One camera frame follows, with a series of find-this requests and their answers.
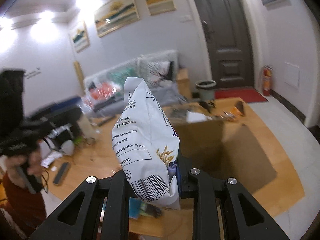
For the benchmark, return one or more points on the red fire extinguisher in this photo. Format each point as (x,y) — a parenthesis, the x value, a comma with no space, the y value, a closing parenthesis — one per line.
(266,80)

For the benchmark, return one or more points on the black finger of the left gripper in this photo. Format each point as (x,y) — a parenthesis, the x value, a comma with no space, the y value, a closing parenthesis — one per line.
(44,120)

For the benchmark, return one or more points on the blue wet wipes pack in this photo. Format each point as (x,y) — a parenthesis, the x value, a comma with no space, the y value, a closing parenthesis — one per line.
(134,208)

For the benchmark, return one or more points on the white oat snack bag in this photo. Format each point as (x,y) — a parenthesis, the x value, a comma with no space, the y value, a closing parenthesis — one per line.
(146,146)

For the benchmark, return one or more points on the white smartphone on table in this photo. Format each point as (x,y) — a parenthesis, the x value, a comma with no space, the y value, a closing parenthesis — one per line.
(63,170)

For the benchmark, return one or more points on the dark brown door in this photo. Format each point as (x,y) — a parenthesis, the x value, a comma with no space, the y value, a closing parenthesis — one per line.
(228,42)

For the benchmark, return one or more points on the green dark snack packet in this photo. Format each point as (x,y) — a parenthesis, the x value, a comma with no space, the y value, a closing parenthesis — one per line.
(150,210)

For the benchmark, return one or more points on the white wall panel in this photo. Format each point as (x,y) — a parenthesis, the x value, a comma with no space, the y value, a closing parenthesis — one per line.
(291,75)

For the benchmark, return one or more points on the orange snack near box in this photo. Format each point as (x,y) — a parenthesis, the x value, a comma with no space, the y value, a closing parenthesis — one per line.
(234,114)

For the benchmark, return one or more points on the large landscape painting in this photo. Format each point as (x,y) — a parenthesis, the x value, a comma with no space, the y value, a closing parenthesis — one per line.
(115,14)

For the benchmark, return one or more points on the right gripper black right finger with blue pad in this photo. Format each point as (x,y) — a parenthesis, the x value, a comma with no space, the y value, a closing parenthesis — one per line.
(223,209)

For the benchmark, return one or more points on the brown cardboard box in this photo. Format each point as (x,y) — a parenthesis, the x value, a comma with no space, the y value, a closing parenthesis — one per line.
(225,149)

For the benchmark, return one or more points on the grey sofa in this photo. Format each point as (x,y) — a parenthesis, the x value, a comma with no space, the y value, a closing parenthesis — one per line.
(105,98)

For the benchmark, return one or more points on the black remote control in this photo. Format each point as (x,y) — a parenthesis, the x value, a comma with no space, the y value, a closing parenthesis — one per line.
(105,120)

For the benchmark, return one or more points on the white black tree cushion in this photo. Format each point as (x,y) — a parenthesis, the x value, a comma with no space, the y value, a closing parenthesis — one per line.
(160,74)

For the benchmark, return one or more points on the teal tree cushion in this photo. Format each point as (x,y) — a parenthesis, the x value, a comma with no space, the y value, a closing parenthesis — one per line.
(119,75)

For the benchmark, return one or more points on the person's left hand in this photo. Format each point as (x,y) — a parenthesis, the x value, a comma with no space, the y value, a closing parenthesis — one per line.
(33,161)

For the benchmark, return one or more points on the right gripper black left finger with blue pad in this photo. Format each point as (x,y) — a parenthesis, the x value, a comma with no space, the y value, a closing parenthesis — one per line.
(94,204)

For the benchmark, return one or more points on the left small painting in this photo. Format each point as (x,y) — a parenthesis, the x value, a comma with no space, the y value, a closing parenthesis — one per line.
(79,37)

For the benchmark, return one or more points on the grey trash bin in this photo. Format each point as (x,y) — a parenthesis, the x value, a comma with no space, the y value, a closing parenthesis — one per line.
(206,89)

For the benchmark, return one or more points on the wooden side cabinet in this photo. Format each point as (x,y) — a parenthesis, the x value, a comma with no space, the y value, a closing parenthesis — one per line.
(183,83)

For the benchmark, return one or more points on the red door mat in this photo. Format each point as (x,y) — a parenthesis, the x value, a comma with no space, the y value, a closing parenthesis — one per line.
(248,95)

